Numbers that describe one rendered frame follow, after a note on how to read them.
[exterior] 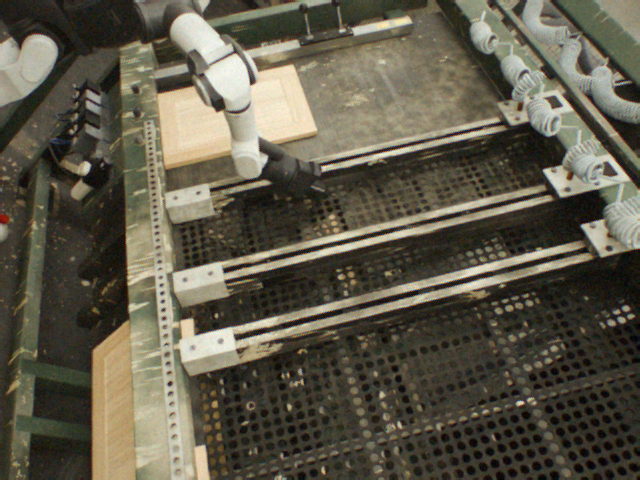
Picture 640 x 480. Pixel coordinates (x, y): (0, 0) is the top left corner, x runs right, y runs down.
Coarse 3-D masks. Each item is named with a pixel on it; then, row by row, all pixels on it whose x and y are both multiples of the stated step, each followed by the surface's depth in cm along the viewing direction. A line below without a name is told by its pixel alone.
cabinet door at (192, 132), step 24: (264, 72) 208; (288, 72) 207; (168, 96) 205; (192, 96) 204; (264, 96) 200; (288, 96) 199; (168, 120) 197; (192, 120) 196; (216, 120) 195; (264, 120) 192; (288, 120) 191; (312, 120) 190; (168, 144) 189; (192, 144) 188; (216, 144) 187; (168, 168) 184
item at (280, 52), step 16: (368, 32) 214; (384, 32) 216; (400, 32) 217; (272, 48) 213; (288, 48) 212; (304, 48) 213; (320, 48) 215; (336, 48) 216; (256, 64) 214; (160, 80) 210; (176, 80) 211
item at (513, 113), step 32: (512, 96) 167; (544, 96) 173; (448, 128) 174; (480, 128) 174; (512, 128) 172; (320, 160) 170; (352, 160) 169; (384, 160) 170; (416, 160) 173; (192, 192) 167; (224, 192) 166; (256, 192) 168
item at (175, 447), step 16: (144, 128) 190; (160, 224) 163; (160, 240) 159; (160, 256) 156; (160, 272) 153; (160, 288) 149; (160, 304) 146; (160, 320) 143; (160, 336) 141; (176, 384) 133; (176, 400) 130; (176, 416) 128; (176, 432) 125; (176, 448) 123; (176, 464) 121
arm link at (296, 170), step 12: (288, 156) 156; (288, 168) 155; (300, 168) 158; (312, 168) 161; (276, 180) 156; (288, 180) 157; (300, 180) 161; (312, 180) 161; (288, 192) 166; (300, 192) 164
